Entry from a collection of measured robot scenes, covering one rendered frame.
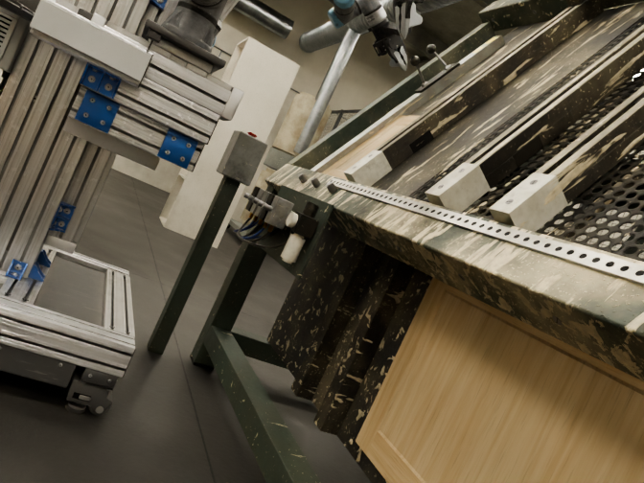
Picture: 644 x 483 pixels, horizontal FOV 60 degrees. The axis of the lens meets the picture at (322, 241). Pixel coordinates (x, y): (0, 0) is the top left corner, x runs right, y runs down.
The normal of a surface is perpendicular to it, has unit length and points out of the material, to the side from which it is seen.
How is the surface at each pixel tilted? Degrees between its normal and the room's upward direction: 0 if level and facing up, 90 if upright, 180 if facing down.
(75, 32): 90
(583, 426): 90
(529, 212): 90
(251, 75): 90
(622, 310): 60
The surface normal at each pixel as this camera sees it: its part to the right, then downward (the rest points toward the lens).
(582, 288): -0.51, -0.77
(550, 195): 0.36, 0.21
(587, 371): -0.84, -0.36
